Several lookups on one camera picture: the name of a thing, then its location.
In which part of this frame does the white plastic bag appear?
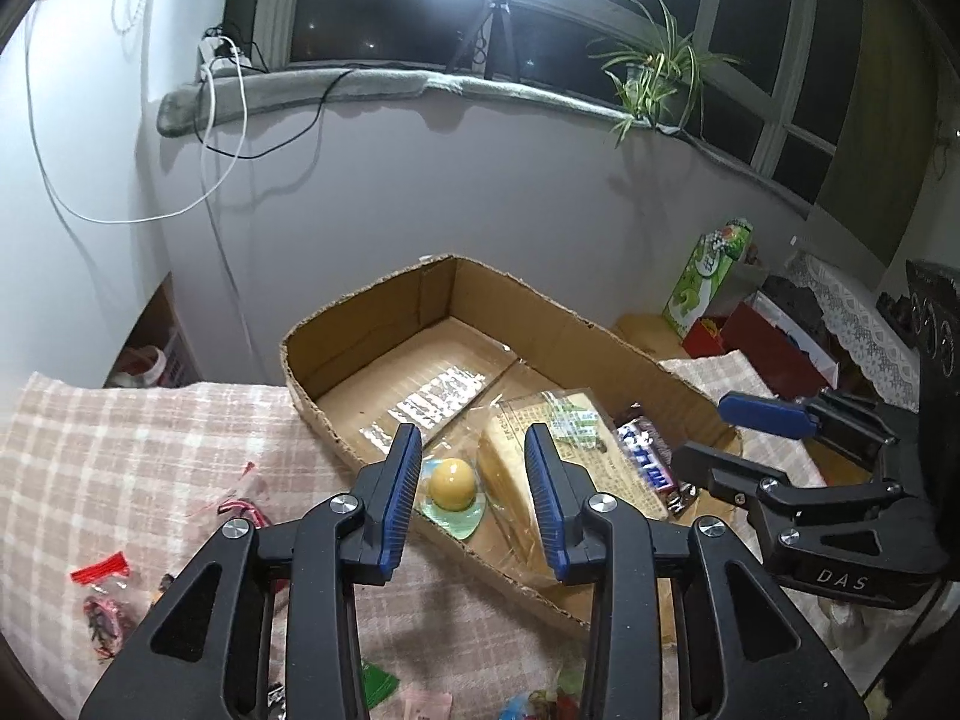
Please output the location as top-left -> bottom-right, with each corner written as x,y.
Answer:
816,598 -> 887,655

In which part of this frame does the white cable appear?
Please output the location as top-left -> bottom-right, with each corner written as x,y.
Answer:
22,0 -> 250,224

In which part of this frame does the olive curtain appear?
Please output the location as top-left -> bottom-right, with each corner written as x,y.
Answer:
812,0 -> 940,268

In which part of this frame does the colourful snack packet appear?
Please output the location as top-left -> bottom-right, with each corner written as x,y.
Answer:
499,664 -> 593,720

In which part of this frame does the green snack packet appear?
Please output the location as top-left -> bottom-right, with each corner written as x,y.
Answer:
360,658 -> 401,710

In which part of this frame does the red box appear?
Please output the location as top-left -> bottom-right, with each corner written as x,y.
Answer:
682,302 -> 838,400

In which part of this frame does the red clear snack packet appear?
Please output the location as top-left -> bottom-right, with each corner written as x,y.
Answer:
189,461 -> 272,530

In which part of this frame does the white lace cloth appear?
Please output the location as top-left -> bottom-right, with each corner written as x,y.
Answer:
784,247 -> 925,413

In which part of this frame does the red patterned dark snack packet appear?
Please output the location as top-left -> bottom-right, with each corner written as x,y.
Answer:
69,551 -> 141,662

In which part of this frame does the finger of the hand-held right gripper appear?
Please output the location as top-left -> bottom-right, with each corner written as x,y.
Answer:
670,442 -> 910,515
716,388 -> 899,467

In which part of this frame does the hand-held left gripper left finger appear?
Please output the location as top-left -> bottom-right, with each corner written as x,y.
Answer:
79,424 -> 425,720

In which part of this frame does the white power strip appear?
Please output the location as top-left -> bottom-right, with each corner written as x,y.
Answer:
196,34 -> 253,81

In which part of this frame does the green drink carton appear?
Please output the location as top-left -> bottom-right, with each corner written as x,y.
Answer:
664,219 -> 754,338

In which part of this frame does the purple chocolate bar packet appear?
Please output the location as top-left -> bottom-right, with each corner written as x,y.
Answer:
613,403 -> 700,517

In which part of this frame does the sliced bread packet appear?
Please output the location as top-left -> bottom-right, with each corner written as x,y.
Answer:
478,388 -> 670,590

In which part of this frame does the spider plant in pot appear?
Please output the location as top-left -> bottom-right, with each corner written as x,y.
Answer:
589,0 -> 745,149

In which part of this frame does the grey windowsill cloth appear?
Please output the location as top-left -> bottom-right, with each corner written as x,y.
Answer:
155,66 -> 817,220

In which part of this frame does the pink snack packet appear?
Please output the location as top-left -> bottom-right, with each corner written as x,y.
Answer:
401,690 -> 455,720

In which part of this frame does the black cable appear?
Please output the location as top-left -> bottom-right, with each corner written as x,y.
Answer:
191,36 -> 355,161

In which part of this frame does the yellow ball snack packet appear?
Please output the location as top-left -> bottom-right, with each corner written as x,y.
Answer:
416,456 -> 490,541

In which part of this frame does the pink plaid blanket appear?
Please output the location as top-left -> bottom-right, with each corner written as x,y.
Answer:
0,351 -> 827,720

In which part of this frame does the white plastic basket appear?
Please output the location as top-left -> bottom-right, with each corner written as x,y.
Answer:
105,330 -> 197,389

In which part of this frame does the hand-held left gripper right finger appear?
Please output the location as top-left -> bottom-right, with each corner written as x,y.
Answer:
523,424 -> 871,720

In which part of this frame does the white window frame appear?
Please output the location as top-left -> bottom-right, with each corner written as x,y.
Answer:
223,0 -> 872,200

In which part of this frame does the cardboard box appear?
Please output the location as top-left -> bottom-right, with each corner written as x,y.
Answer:
280,253 -> 751,640

